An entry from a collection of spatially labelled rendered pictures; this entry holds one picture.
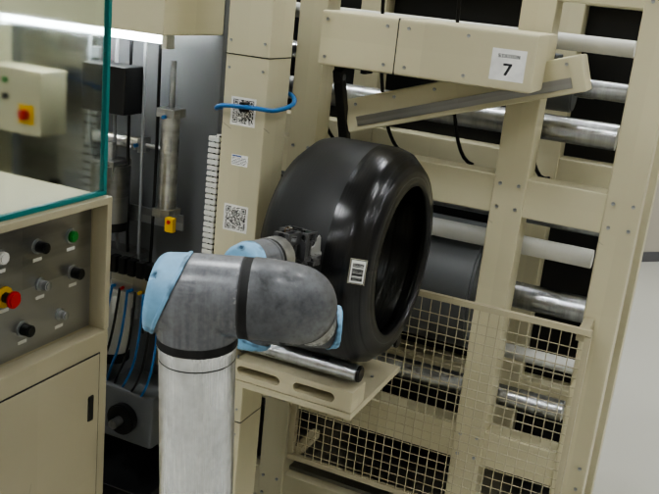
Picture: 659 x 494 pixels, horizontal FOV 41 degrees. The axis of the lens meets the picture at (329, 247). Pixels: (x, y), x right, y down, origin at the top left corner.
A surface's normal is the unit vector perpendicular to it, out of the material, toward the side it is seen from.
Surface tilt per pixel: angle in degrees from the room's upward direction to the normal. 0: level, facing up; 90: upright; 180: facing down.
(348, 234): 68
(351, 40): 90
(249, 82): 90
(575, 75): 90
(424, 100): 90
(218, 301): 77
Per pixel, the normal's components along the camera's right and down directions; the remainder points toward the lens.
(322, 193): -0.25, -0.45
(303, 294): 0.66, -0.19
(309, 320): 0.64, 0.36
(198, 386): 0.17, 0.32
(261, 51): -0.42, 0.22
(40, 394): 0.90, 0.21
